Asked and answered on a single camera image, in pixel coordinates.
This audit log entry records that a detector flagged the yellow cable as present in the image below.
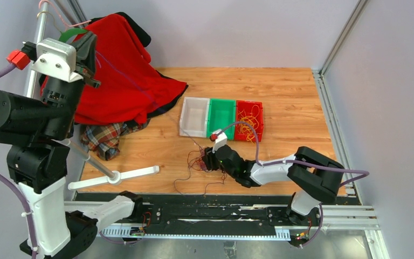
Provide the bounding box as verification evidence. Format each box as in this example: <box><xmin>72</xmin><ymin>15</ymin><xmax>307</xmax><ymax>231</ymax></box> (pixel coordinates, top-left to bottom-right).
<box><xmin>237</xmin><ymin>104</ymin><xmax>262</xmax><ymax>142</ymax></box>

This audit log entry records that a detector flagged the pink clothes hanger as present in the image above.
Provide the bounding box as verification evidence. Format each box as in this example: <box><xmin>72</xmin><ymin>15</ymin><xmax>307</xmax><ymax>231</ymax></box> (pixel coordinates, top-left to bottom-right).
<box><xmin>36</xmin><ymin>1</ymin><xmax>92</xmax><ymax>43</ymax></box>

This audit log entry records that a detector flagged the white clothes rack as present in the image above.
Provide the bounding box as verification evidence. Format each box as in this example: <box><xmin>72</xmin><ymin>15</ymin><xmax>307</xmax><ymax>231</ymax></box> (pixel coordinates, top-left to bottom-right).
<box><xmin>34</xmin><ymin>1</ymin><xmax>159</xmax><ymax>190</ymax></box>

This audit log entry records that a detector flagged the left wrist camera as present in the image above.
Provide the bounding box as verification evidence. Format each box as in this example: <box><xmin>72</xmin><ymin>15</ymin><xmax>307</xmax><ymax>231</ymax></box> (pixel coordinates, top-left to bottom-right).
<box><xmin>31</xmin><ymin>38</ymin><xmax>82</xmax><ymax>83</ymax></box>

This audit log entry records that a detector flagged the white plastic bin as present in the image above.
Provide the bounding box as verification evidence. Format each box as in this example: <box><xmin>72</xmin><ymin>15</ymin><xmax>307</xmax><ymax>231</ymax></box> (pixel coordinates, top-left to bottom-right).
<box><xmin>179</xmin><ymin>97</ymin><xmax>210</xmax><ymax>138</ymax></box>

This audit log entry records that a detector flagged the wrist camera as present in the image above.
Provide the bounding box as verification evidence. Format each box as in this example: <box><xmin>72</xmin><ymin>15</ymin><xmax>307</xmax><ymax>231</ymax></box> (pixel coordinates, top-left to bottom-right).
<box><xmin>209</xmin><ymin>129</ymin><xmax>228</xmax><ymax>153</ymax></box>
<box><xmin>31</xmin><ymin>38</ymin><xmax>82</xmax><ymax>83</ymax></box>

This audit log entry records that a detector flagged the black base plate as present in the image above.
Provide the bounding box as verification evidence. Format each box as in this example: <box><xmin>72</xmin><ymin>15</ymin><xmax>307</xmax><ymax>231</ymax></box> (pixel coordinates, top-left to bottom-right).
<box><xmin>74</xmin><ymin>192</ymin><xmax>361</xmax><ymax>237</ymax></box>

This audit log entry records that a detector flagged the red t-shirt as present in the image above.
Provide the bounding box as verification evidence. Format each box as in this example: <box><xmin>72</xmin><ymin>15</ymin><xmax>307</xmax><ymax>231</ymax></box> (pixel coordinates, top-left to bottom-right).
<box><xmin>39</xmin><ymin>13</ymin><xmax>189</xmax><ymax>126</ymax></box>

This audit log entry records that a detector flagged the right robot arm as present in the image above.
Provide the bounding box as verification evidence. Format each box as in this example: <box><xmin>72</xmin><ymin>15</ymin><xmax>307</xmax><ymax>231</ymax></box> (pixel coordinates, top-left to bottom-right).
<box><xmin>202</xmin><ymin>145</ymin><xmax>344</xmax><ymax>225</ymax></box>

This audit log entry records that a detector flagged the red cable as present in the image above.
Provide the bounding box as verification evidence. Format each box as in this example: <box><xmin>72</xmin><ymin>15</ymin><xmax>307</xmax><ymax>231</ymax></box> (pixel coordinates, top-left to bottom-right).
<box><xmin>172</xmin><ymin>148</ymin><xmax>229</xmax><ymax>196</ymax></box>

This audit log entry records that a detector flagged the red plastic bin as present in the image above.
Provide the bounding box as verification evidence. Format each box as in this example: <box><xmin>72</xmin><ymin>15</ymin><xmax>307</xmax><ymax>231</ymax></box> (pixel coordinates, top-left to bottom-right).
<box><xmin>234</xmin><ymin>100</ymin><xmax>264</xmax><ymax>143</ymax></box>

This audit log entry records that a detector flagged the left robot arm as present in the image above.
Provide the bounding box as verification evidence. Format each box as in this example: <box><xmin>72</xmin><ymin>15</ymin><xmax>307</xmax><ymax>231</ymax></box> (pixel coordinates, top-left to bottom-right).
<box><xmin>0</xmin><ymin>32</ymin><xmax>144</xmax><ymax>258</ymax></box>

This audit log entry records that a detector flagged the aluminium frame rail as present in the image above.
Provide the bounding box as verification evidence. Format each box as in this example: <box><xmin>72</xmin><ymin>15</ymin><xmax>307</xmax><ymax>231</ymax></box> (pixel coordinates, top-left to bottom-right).
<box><xmin>313</xmin><ymin>1</ymin><xmax>380</xmax><ymax>230</ymax></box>

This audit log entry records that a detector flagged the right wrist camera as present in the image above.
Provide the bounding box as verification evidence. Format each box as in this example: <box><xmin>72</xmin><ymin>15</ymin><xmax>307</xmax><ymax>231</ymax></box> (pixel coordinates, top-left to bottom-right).
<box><xmin>209</xmin><ymin>129</ymin><xmax>228</xmax><ymax>153</ymax></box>

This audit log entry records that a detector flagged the green plastic bin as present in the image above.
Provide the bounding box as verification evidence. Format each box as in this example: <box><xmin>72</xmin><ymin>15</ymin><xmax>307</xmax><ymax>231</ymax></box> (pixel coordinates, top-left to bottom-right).
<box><xmin>206</xmin><ymin>99</ymin><xmax>236</xmax><ymax>138</ymax></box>

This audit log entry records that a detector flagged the plaid shirt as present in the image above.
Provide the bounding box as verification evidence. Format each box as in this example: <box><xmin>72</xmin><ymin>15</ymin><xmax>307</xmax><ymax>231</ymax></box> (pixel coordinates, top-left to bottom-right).
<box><xmin>80</xmin><ymin>119</ymin><xmax>150</xmax><ymax>161</ymax></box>

